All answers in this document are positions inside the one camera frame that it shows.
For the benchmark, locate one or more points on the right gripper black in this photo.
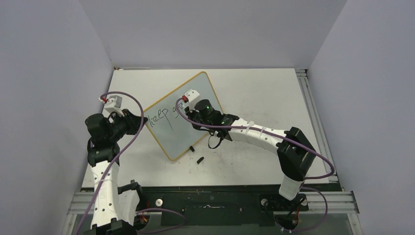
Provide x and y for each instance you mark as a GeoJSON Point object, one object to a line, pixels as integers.
{"type": "Point", "coordinates": [190, 114]}

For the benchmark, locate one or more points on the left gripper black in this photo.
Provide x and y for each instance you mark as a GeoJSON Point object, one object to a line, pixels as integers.
{"type": "Point", "coordinates": [133, 122]}

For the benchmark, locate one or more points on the yellow framed whiteboard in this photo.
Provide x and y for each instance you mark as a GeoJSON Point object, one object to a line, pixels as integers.
{"type": "Point", "coordinates": [173, 133]}

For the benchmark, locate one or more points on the black marker cap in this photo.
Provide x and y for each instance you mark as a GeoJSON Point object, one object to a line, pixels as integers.
{"type": "Point", "coordinates": [200, 160]}

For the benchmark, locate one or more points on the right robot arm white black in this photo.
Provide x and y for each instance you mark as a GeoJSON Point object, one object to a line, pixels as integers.
{"type": "Point", "coordinates": [294, 151]}

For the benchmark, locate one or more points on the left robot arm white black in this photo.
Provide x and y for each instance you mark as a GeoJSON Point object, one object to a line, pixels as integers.
{"type": "Point", "coordinates": [114, 207]}

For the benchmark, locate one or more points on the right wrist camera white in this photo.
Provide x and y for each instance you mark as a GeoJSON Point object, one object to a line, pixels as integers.
{"type": "Point", "coordinates": [191, 96]}

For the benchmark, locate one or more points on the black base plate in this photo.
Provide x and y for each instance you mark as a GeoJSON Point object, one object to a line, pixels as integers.
{"type": "Point", "coordinates": [216, 205]}

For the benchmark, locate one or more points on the aluminium frame rail right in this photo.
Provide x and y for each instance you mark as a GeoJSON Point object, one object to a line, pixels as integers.
{"type": "Point", "coordinates": [313, 113]}

